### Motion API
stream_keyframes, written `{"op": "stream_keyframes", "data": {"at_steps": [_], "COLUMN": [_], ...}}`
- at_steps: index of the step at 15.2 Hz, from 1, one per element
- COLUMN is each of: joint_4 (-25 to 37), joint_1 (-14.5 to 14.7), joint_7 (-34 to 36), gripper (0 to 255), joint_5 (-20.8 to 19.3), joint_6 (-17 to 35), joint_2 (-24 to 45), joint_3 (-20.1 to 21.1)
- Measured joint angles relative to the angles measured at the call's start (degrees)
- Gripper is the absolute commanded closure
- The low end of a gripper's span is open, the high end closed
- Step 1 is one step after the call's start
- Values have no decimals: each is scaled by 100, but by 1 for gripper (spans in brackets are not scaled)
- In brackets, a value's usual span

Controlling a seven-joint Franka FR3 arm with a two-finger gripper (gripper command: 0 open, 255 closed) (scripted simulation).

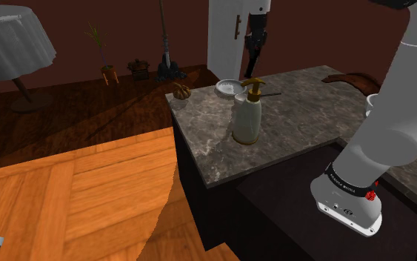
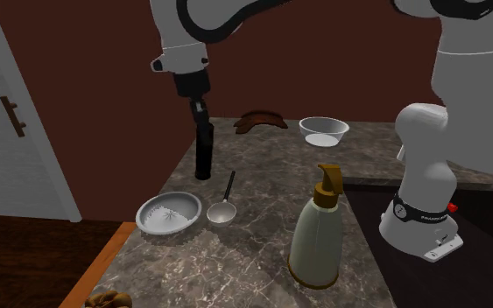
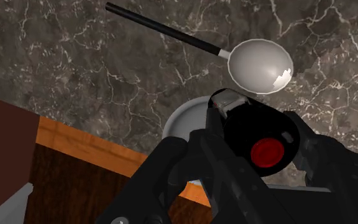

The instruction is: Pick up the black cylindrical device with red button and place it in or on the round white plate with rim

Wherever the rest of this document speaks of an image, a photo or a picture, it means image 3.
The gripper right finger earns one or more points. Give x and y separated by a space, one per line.
327 161

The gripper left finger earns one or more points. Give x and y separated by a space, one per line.
225 176

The black cylinder with red end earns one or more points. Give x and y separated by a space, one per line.
259 133

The grey plate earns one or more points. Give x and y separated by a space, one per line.
188 121

